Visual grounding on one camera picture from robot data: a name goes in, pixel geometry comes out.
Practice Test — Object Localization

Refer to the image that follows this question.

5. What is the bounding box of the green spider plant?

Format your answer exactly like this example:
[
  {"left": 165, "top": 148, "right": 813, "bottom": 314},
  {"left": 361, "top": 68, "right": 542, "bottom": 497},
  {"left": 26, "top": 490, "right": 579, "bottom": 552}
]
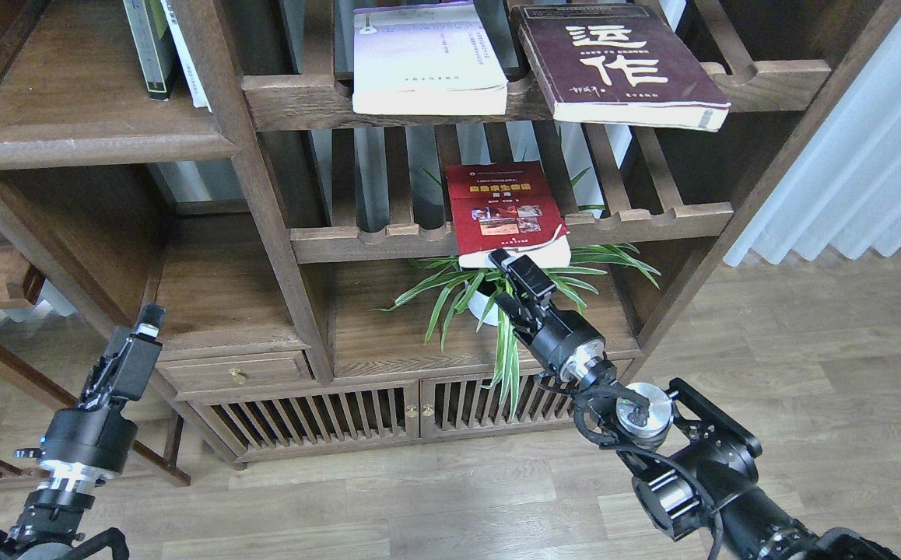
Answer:
[{"left": 394, "top": 243, "right": 659, "bottom": 415}]

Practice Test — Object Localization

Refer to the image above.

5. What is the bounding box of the lavender white paperback book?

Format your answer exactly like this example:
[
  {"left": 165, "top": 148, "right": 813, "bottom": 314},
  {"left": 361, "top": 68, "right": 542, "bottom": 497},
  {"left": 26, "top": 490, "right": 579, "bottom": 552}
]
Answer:
[{"left": 352, "top": 1, "right": 507, "bottom": 116}]

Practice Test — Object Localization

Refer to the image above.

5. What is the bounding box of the white upright book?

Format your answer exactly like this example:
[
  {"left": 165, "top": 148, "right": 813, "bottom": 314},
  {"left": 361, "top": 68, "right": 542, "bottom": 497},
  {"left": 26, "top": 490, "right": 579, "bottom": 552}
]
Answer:
[{"left": 161, "top": 1, "right": 212, "bottom": 113}]

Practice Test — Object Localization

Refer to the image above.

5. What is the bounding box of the small wooden drawer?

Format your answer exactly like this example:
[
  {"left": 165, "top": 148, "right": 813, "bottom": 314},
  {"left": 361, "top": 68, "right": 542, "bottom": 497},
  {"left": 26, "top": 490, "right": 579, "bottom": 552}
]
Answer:
[{"left": 156, "top": 352, "right": 311, "bottom": 393}]

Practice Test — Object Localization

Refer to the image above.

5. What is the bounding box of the right slatted cabinet door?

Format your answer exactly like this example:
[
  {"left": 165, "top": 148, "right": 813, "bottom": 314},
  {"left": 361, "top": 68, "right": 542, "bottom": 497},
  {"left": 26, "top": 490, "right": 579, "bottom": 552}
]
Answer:
[{"left": 419, "top": 359, "right": 632, "bottom": 438}]

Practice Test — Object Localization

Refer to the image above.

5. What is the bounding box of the white plant pot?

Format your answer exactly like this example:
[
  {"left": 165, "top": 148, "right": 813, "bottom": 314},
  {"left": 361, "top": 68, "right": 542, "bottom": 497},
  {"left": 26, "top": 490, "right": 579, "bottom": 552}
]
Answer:
[{"left": 466, "top": 269, "right": 512, "bottom": 332}]

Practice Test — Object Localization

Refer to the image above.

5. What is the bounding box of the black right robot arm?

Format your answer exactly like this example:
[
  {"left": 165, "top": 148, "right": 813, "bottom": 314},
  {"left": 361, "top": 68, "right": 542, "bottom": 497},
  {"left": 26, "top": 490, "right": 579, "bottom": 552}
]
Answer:
[{"left": 490, "top": 249, "right": 895, "bottom": 559}]

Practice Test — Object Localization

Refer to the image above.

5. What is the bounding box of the dark wooden bookshelf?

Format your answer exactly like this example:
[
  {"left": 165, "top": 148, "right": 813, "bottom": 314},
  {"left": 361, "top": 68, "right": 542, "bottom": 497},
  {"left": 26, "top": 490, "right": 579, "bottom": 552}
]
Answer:
[{"left": 0, "top": 1, "right": 901, "bottom": 468}]

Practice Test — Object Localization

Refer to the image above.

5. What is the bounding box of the white sheer curtain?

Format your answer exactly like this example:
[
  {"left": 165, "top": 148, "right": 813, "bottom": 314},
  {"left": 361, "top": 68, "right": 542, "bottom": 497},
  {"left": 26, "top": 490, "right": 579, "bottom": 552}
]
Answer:
[{"left": 724, "top": 20, "right": 901, "bottom": 266}]

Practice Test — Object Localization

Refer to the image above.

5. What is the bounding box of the left slatted cabinet door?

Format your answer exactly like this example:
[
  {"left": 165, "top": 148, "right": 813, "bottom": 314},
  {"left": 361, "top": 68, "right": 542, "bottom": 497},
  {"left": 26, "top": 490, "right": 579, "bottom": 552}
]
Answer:
[{"left": 191, "top": 380, "right": 419, "bottom": 462}]

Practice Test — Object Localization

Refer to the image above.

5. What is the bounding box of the maroon book with white characters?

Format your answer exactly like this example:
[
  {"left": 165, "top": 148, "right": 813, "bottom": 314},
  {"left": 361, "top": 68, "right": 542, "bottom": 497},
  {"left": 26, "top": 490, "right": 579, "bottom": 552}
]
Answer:
[{"left": 512, "top": 3, "right": 731, "bottom": 132}]

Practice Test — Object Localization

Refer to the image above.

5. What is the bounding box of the dark green upright book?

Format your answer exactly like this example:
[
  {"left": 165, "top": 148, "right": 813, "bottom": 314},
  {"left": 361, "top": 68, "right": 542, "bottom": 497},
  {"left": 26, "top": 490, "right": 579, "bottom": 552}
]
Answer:
[{"left": 124, "top": 0, "right": 177, "bottom": 100}]

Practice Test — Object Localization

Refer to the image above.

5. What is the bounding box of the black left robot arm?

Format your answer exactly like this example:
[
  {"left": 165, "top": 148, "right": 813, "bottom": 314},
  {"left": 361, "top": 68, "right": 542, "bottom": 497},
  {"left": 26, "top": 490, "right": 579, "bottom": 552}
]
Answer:
[{"left": 0, "top": 303, "right": 166, "bottom": 559}]

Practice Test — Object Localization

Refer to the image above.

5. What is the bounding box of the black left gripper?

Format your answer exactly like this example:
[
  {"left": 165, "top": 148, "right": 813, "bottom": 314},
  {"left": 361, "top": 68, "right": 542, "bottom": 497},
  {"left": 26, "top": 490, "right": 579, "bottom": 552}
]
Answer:
[{"left": 16, "top": 303, "right": 167, "bottom": 476}]

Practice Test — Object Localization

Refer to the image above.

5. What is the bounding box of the wooden side furniture frame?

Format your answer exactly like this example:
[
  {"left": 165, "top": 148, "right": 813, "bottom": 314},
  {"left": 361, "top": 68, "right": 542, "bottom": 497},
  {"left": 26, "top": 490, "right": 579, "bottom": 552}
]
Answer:
[{"left": 0, "top": 179, "right": 191, "bottom": 489}]

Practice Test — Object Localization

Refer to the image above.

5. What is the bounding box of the slatted cabinet door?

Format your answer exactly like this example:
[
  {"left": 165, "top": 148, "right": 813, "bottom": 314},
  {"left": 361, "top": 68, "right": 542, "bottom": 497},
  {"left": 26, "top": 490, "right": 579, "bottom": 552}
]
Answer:
[
  {"left": 419, "top": 359, "right": 632, "bottom": 438},
  {"left": 191, "top": 380, "right": 419, "bottom": 462}
]

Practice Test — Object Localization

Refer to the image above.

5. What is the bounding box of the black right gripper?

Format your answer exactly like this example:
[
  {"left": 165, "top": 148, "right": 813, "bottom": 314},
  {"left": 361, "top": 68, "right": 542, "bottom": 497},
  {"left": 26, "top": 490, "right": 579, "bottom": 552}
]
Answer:
[{"left": 487, "top": 249, "right": 607, "bottom": 382}]

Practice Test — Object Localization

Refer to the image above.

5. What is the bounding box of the red paperback book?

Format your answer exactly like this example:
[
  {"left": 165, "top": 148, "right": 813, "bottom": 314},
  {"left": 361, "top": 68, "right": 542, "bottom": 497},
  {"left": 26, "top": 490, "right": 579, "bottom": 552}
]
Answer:
[{"left": 446, "top": 162, "right": 572, "bottom": 269}]

